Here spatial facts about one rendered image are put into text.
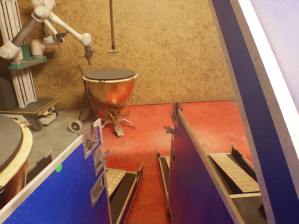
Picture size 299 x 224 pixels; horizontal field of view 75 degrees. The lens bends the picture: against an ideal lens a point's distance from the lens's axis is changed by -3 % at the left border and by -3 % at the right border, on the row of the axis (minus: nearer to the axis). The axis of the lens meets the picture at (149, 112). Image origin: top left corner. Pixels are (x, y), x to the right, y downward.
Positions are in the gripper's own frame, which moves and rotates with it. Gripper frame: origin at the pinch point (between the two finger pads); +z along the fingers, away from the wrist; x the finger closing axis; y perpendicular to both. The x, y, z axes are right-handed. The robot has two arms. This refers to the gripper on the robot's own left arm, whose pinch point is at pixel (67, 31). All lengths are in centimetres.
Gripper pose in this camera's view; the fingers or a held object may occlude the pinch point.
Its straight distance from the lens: 297.1
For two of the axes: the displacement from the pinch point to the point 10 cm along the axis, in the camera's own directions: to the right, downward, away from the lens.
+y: -3.5, -8.9, -2.8
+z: 9.1, -2.6, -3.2
